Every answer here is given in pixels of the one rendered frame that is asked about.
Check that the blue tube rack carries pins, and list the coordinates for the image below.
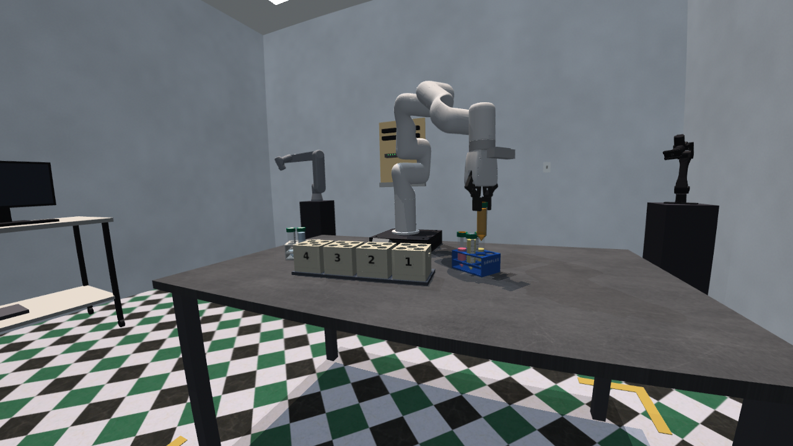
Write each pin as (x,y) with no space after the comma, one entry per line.
(490,263)

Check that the centrifuge tube with pink liquid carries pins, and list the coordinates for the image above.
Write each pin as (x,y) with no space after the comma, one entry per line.
(462,245)

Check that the white tube rack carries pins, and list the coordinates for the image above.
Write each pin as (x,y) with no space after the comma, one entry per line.
(287,252)

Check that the clear tube with dark green cap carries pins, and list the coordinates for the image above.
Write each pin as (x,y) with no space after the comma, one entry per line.
(291,236)

